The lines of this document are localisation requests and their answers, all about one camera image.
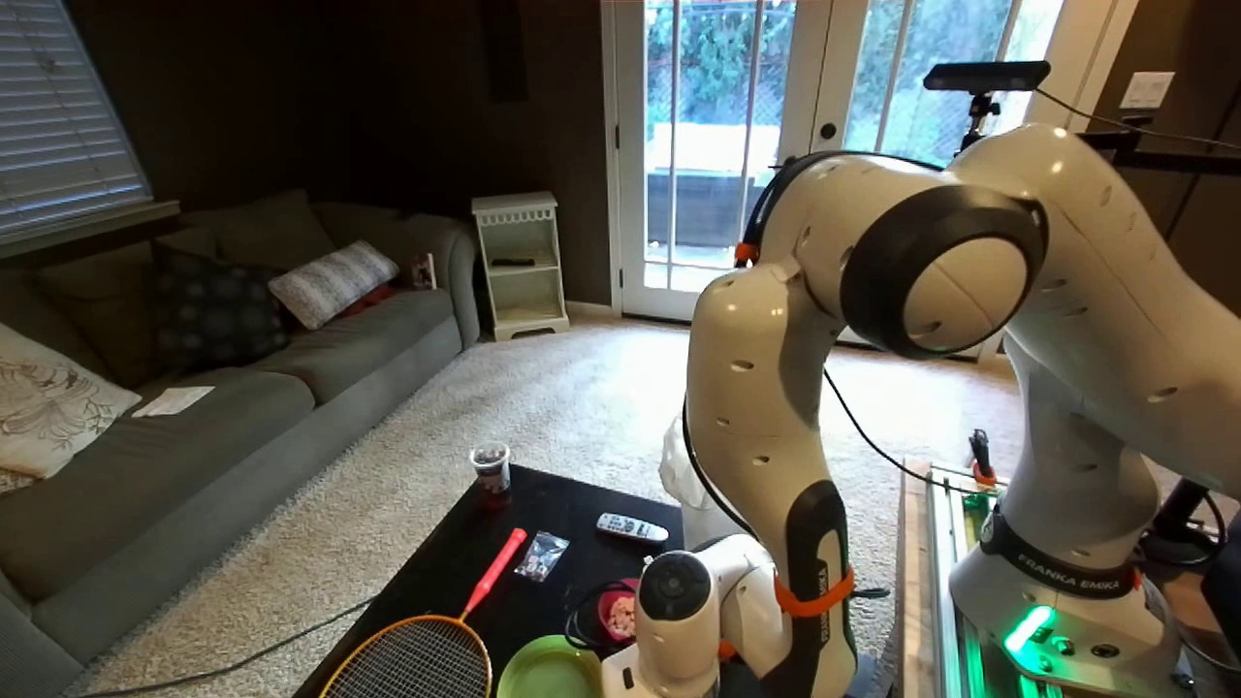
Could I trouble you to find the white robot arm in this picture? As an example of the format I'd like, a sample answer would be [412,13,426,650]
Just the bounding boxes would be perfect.
[605,125,1241,698]

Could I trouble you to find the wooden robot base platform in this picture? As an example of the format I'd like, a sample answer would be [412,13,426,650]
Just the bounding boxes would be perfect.
[894,464,985,698]

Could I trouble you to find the white side shelf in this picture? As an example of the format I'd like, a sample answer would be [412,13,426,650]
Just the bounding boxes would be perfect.
[469,191,570,342]

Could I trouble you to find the small cup with dark liquid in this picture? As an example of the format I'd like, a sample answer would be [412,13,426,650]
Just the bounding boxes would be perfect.
[469,447,513,496]

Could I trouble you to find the black coffee table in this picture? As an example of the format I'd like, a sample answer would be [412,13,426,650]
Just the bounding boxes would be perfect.
[289,462,795,698]

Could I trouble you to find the clear plastic packet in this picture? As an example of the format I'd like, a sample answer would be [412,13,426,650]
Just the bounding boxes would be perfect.
[513,530,570,580]

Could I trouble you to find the red bowl with snacks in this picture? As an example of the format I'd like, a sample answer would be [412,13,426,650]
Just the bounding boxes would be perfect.
[592,578,641,643]

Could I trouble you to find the white french door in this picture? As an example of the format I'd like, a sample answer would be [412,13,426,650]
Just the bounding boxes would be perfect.
[600,0,1112,320]

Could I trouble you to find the striped white pillow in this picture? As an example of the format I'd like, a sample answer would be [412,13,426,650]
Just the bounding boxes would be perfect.
[269,241,397,328]

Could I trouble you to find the green plate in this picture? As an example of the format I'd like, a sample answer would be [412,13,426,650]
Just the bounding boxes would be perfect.
[498,634,600,698]

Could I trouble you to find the grey sofa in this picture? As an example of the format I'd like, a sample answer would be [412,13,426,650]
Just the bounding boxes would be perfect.
[0,191,482,698]

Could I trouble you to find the dark patterned pillow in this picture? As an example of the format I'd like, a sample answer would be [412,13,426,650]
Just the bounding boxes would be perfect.
[155,245,287,377]

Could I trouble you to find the white paper on sofa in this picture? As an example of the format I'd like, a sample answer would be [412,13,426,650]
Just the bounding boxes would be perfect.
[132,385,212,420]

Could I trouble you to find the beige printed pillow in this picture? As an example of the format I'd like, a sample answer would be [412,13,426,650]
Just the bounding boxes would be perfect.
[0,327,138,491]

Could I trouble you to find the window blinds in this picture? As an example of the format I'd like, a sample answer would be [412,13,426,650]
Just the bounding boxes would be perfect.
[0,0,151,241]

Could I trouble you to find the red handled badminton racket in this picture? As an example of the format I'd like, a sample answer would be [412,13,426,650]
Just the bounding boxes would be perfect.
[319,526,527,698]

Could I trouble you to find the black floor cable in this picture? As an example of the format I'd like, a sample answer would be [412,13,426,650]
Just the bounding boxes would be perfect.
[89,594,379,698]

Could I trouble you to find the black camera on stand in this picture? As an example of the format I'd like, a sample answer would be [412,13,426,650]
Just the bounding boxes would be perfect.
[923,63,1052,144]

